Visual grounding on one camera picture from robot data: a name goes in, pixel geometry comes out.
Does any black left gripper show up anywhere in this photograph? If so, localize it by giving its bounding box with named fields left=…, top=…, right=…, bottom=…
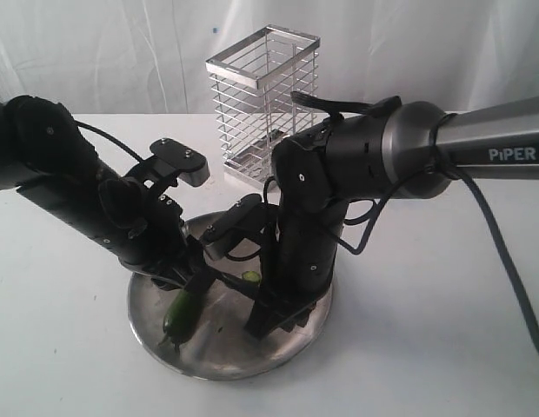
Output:
left=98, top=177, right=216, bottom=295

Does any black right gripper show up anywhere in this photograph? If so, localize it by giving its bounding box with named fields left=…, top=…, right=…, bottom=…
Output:
left=244, top=242, right=337, bottom=340

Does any green cucumber piece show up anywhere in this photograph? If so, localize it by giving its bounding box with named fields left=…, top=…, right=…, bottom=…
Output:
left=157, top=289, right=205, bottom=351

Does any black knife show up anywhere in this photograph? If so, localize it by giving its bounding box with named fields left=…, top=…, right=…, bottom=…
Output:
left=212, top=269, right=258, bottom=300

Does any green cucumber slice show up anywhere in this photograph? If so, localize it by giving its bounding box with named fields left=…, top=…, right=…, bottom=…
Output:
left=241, top=271, right=261, bottom=284

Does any metal wire utensil holder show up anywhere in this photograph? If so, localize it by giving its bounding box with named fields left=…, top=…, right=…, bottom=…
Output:
left=205, top=24, right=321, bottom=189

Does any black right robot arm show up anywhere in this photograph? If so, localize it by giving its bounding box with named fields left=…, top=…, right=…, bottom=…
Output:
left=246, top=91, right=539, bottom=339

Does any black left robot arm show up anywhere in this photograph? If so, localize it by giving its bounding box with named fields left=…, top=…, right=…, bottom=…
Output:
left=0, top=96, right=216, bottom=295

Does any round steel plate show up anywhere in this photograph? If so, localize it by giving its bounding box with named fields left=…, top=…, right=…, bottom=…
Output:
left=127, top=274, right=332, bottom=381

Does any white backdrop curtain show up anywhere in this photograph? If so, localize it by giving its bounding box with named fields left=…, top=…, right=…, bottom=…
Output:
left=0, top=1, right=539, bottom=114

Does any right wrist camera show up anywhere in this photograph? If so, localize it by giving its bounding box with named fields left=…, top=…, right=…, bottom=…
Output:
left=199, top=194, right=277, bottom=262

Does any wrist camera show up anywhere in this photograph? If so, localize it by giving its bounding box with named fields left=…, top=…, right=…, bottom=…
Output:
left=125, top=138, right=210, bottom=195
left=199, top=194, right=277, bottom=262

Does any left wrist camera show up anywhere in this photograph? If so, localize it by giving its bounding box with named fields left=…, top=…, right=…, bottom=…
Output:
left=125, top=138, right=210, bottom=195

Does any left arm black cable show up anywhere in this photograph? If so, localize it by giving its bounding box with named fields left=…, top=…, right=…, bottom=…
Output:
left=73, top=120, right=144, bottom=164

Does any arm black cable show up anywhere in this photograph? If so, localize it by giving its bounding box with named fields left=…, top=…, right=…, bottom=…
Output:
left=73, top=120, right=144, bottom=164
left=263, top=90, right=539, bottom=370

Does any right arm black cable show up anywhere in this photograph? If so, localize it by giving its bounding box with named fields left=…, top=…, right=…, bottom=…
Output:
left=263, top=90, right=539, bottom=370

